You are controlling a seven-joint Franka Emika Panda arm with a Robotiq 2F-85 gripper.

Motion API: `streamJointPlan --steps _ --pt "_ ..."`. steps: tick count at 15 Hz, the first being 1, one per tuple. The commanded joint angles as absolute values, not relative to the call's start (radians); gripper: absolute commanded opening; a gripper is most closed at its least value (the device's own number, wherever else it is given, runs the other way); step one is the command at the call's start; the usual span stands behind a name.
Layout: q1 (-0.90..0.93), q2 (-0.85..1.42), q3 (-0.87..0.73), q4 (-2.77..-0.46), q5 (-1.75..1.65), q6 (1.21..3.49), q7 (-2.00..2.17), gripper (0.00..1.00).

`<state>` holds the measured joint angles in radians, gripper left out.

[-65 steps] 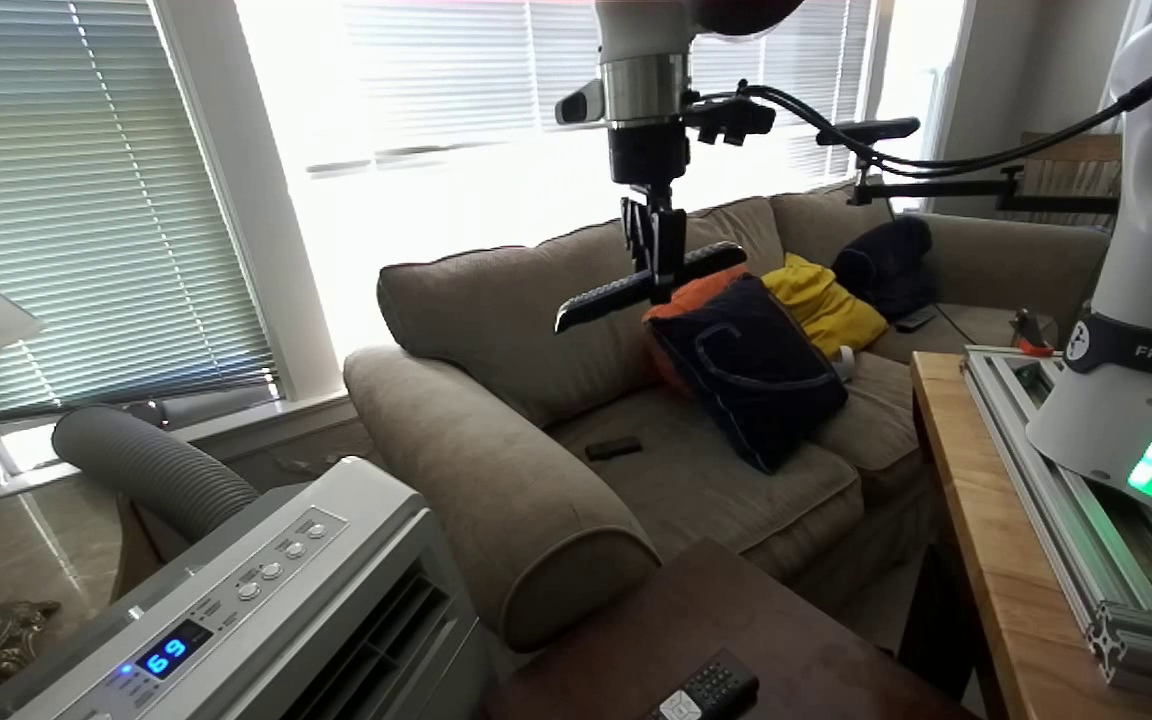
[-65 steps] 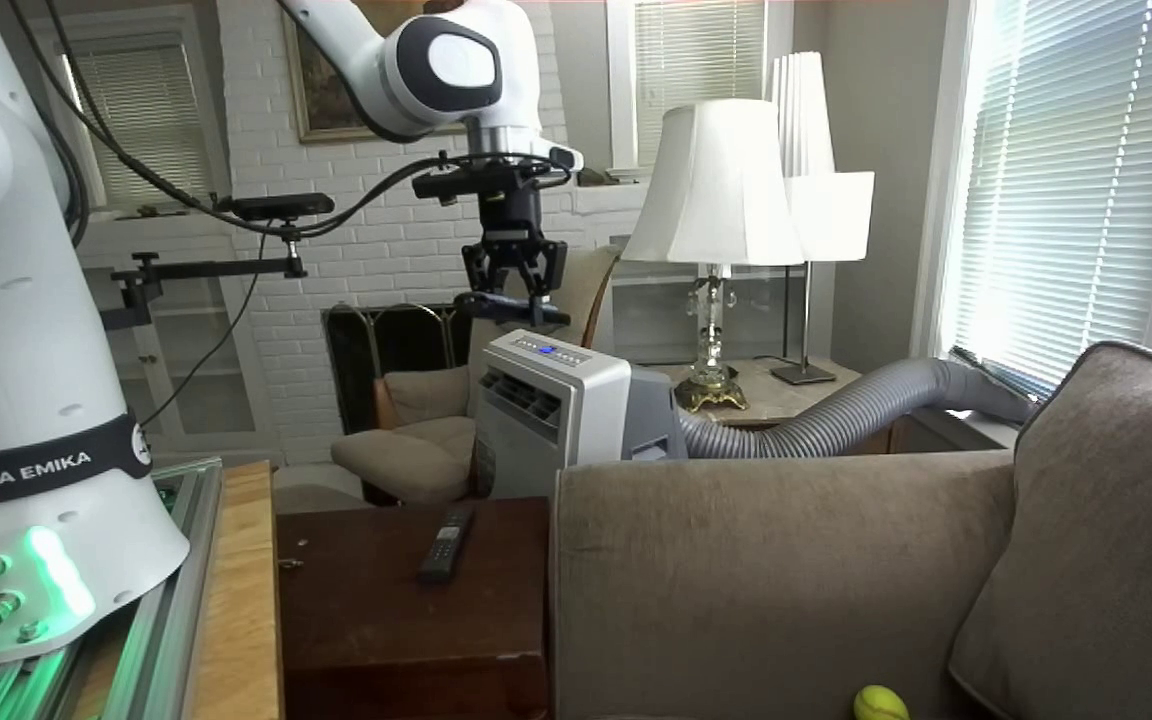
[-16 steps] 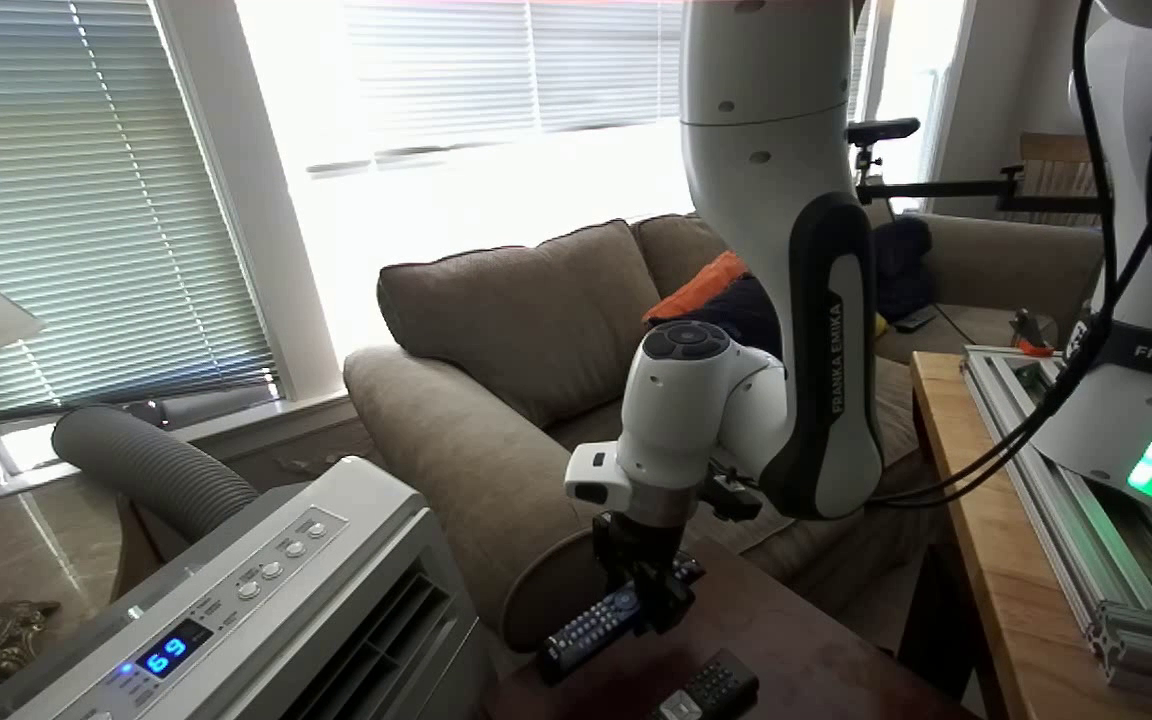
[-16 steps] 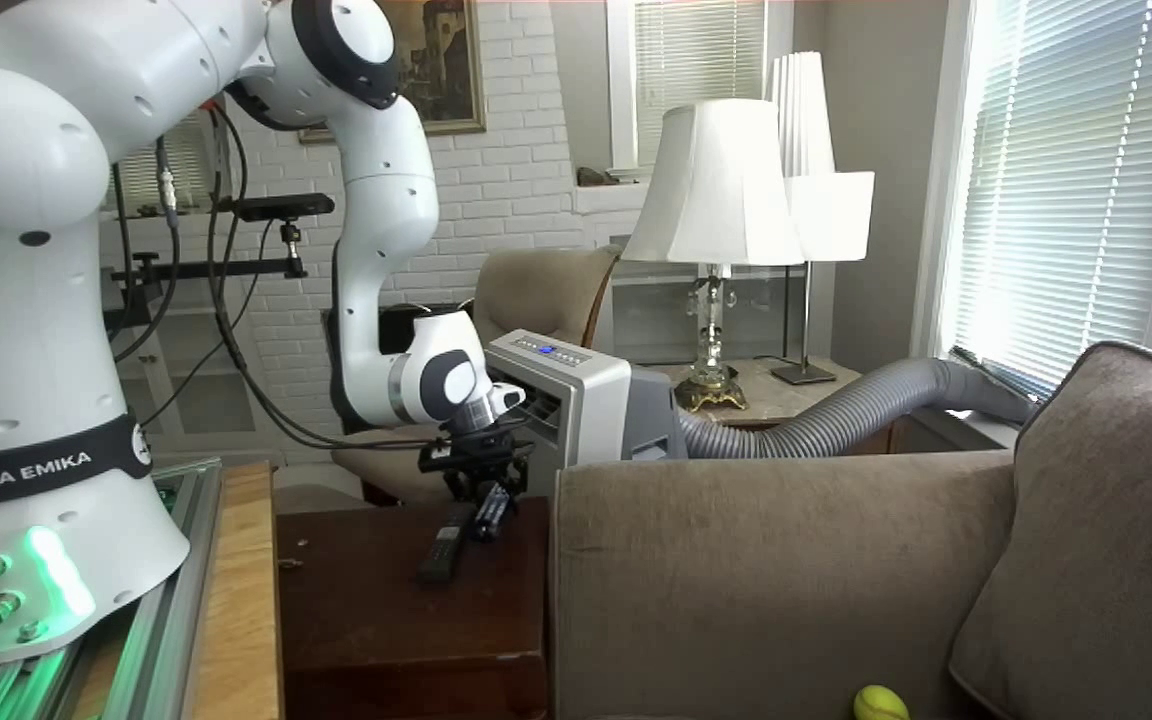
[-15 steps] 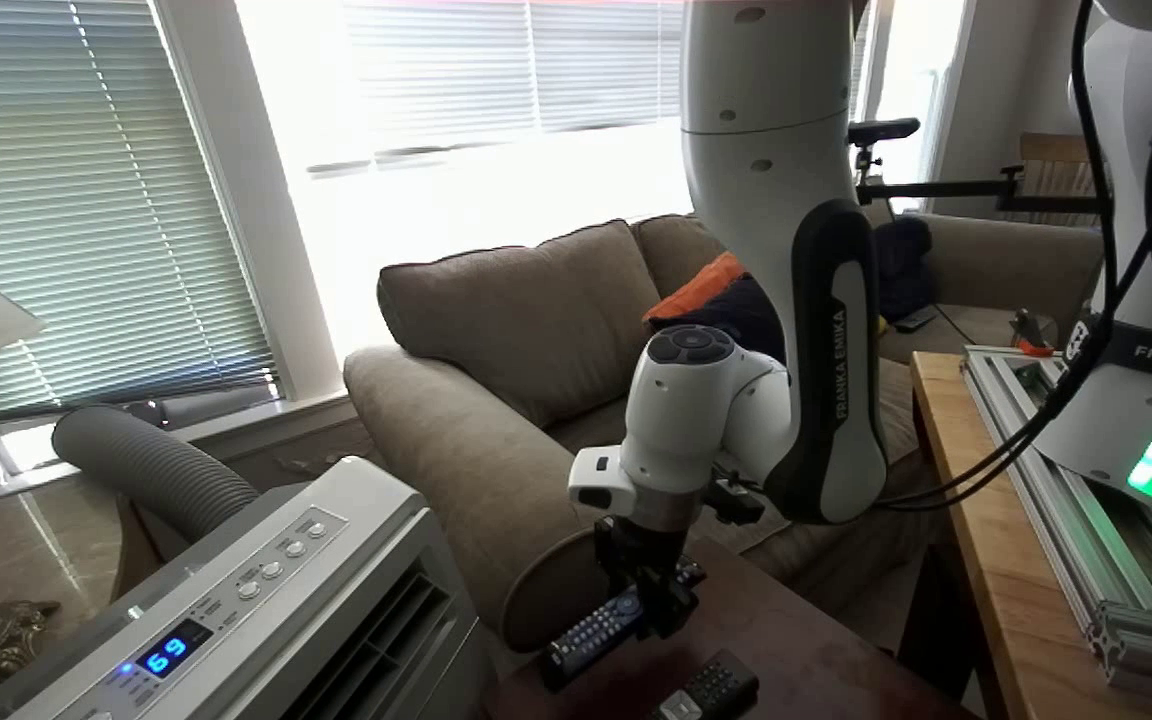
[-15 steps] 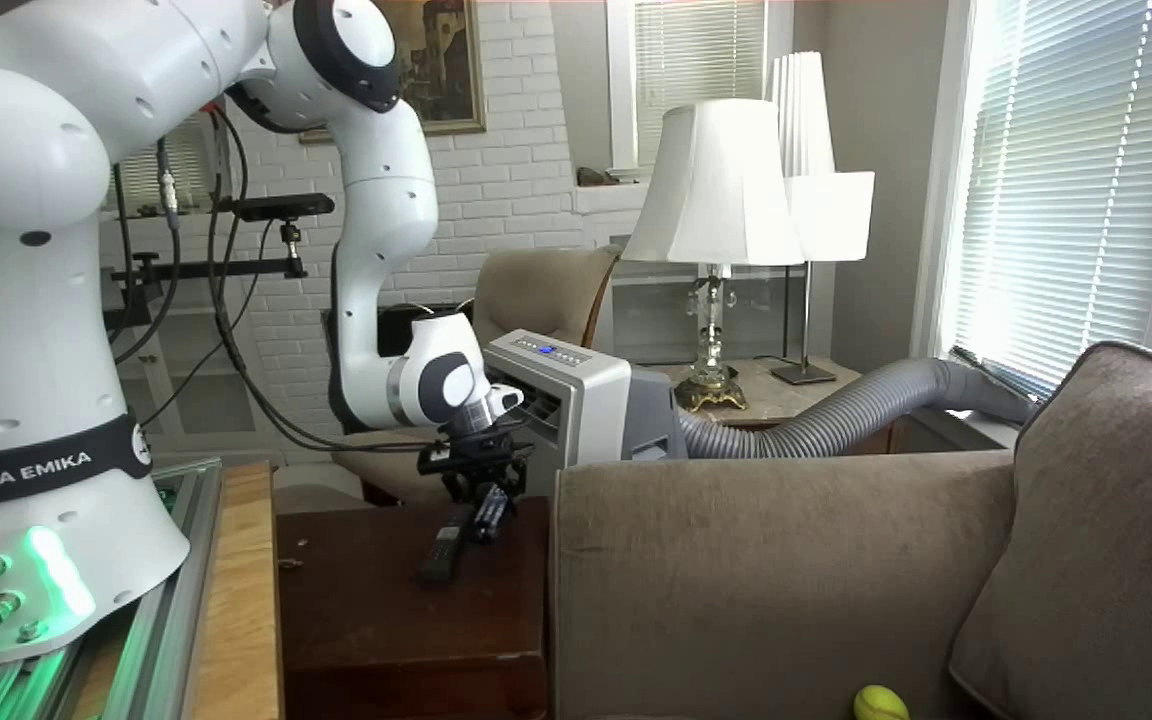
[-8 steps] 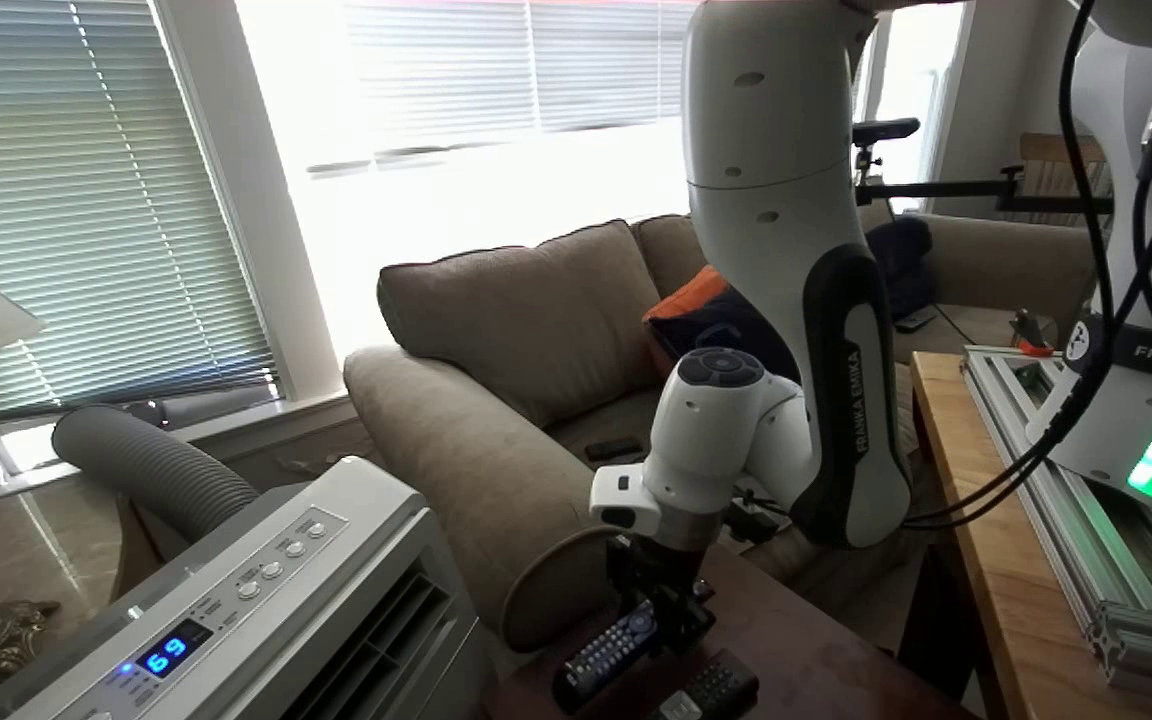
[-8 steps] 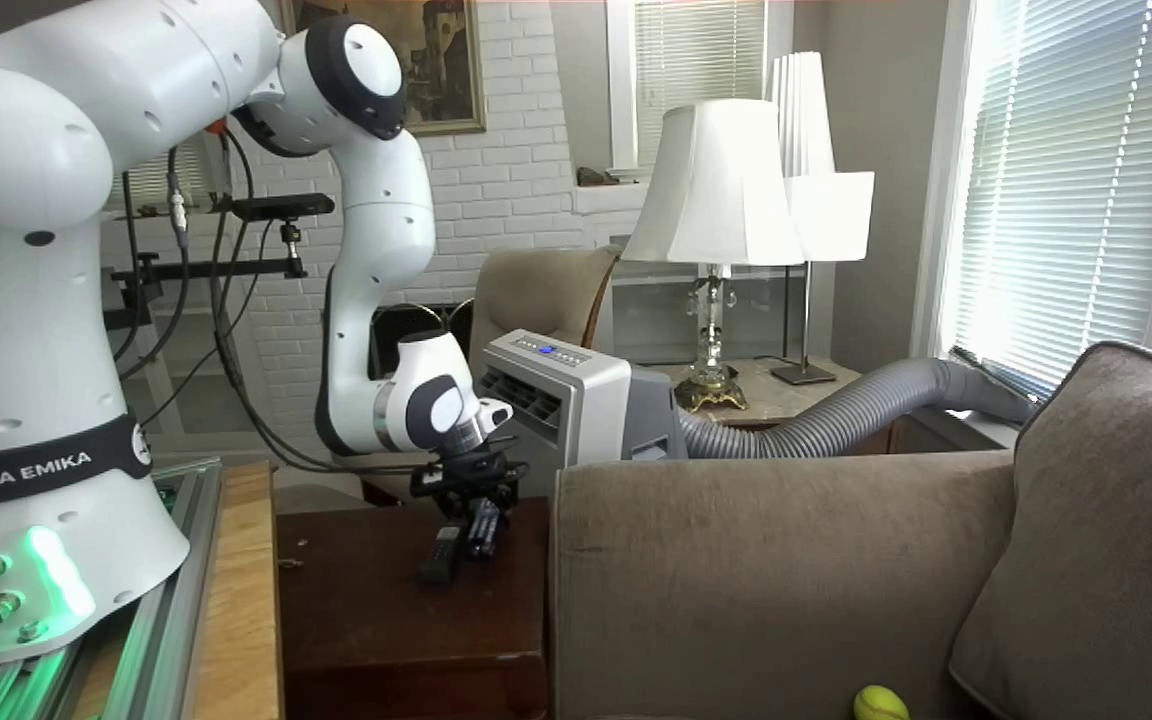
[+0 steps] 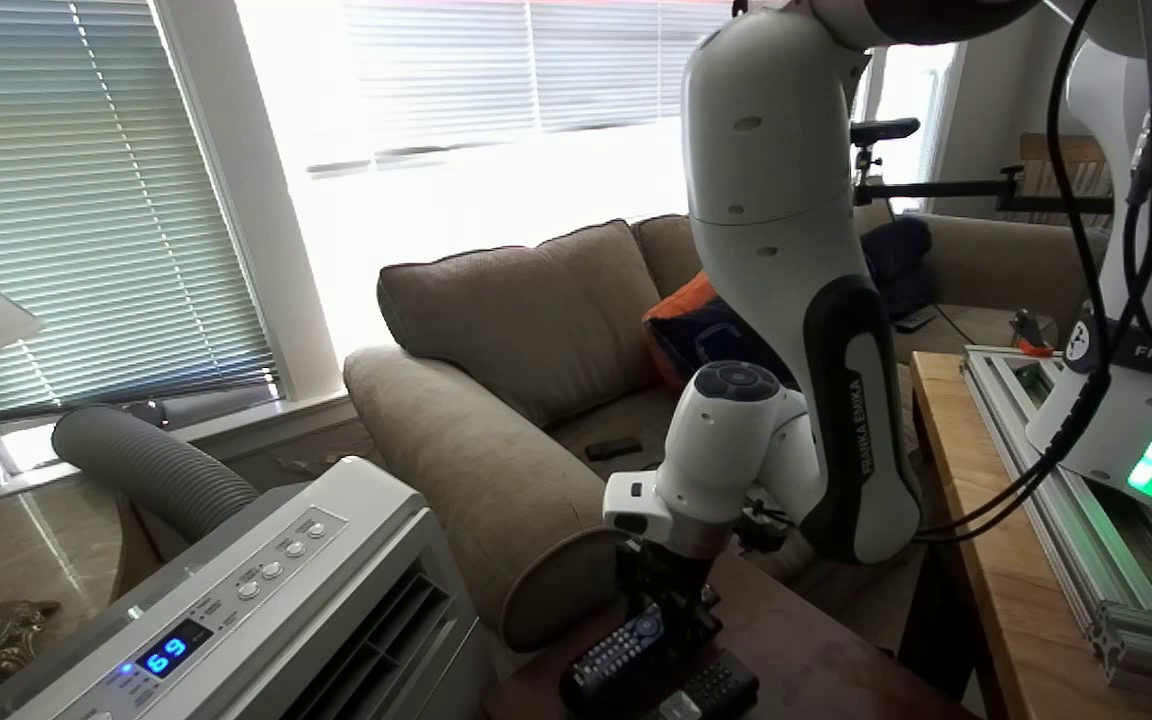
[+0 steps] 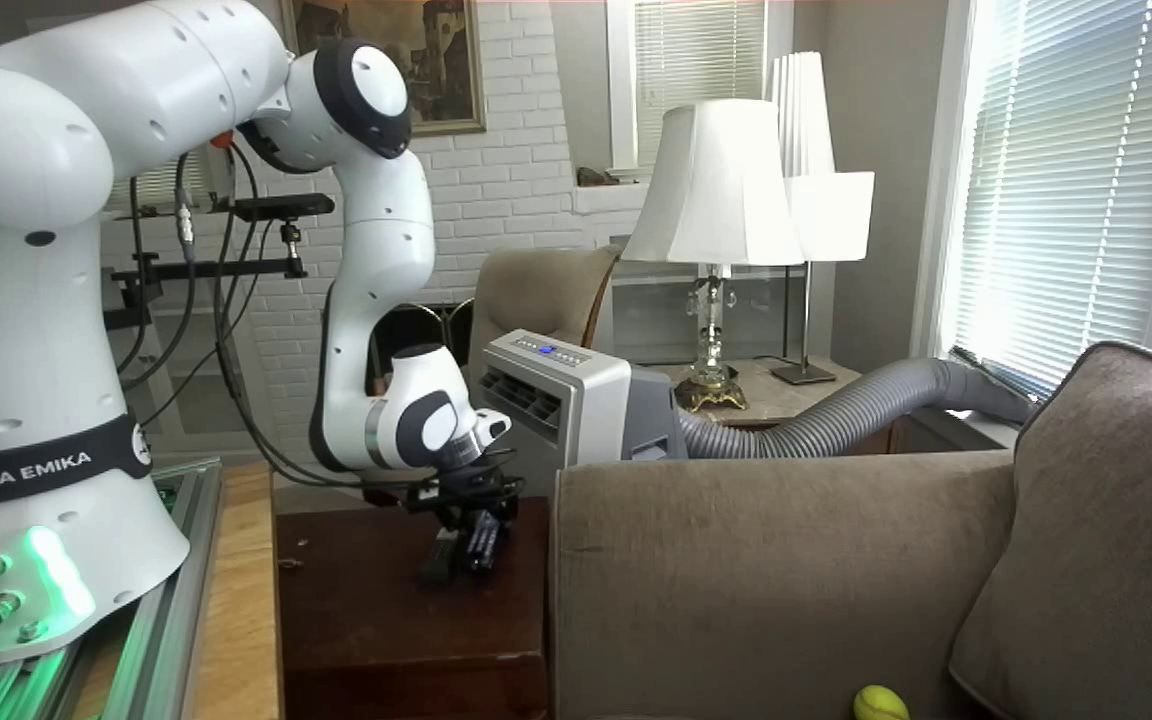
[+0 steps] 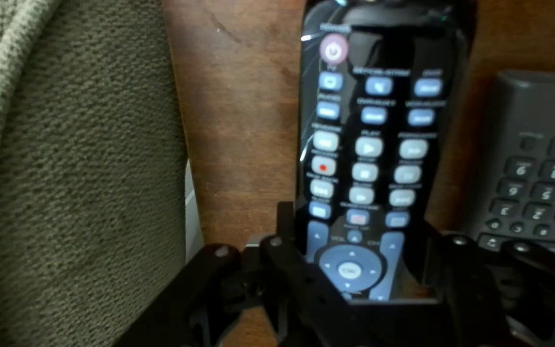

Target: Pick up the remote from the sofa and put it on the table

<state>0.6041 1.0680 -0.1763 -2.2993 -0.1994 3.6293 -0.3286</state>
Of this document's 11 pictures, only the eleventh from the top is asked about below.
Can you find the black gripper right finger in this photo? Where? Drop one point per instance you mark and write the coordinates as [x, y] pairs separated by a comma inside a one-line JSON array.
[[534, 296]]

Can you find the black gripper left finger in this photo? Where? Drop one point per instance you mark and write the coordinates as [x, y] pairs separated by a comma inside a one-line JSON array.
[[289, 290]]

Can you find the black remote blue buttons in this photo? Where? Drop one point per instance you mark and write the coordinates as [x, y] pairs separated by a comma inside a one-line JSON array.
[[366, 128]]

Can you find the small dark grey remote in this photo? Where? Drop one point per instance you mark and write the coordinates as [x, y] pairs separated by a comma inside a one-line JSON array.
[[534, 175]]

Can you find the beige fabric sofa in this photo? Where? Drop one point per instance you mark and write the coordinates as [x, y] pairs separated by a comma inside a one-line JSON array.
[[66, 161]]

